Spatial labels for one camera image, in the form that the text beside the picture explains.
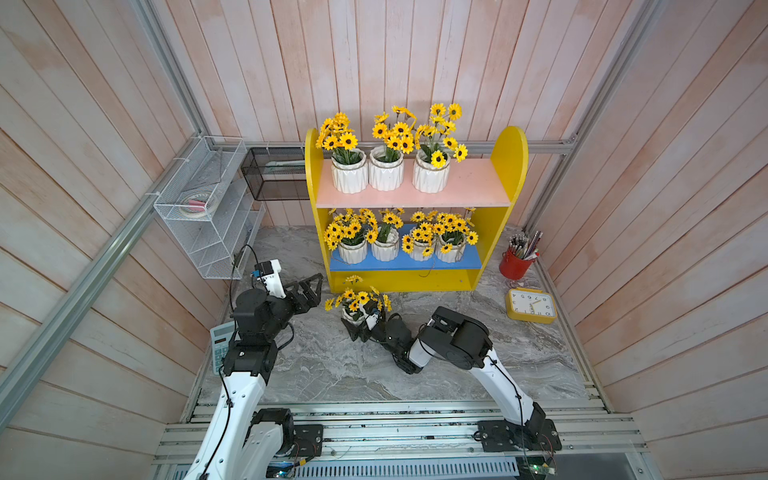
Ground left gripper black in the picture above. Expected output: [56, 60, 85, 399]
[262, 273, 323, 340]

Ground sunflower pot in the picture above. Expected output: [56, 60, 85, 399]
[369, 106, 417, 191]
[315, 112, 368, 194]
[401, 210, 439, 261]
[433, 212, 479, 263]
[324, 275, 392, 323]
[413, 103, 468, 194]
[366, 209, 403, 262]
[324, 208, 378, 265]

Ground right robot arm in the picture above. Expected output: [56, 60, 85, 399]
[341, 306, 562, 452]

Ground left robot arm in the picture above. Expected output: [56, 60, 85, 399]
[186, 273, 323, 479]

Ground yellow shelf unit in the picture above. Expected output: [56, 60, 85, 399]
[305, 126, 529, 293]

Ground light blue calculator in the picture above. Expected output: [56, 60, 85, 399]
[210, 321, 236, 375]

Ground tape roll in rack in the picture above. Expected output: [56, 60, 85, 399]
[179, 192, 218, 219]

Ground red pencil cup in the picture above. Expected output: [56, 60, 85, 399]
[499, 231, 543, 280]

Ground yellow alarm clock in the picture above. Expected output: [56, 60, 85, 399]
[505, 288, 558, 324]

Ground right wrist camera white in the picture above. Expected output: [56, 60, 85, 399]
[364, 305, 386, 331]

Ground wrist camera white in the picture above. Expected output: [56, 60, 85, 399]
[253, 259, 286, 299]
[364, 305, 386, 331]

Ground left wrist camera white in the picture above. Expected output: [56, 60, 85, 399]
[253, 259, 286, 299]

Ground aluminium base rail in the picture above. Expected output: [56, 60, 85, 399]
[149, 400, 649, 480]

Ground black wire basket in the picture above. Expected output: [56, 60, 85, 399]
[241, 147, 309, 202]

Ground white wire mesh rack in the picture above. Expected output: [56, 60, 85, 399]
[154, 136, 264, 280]

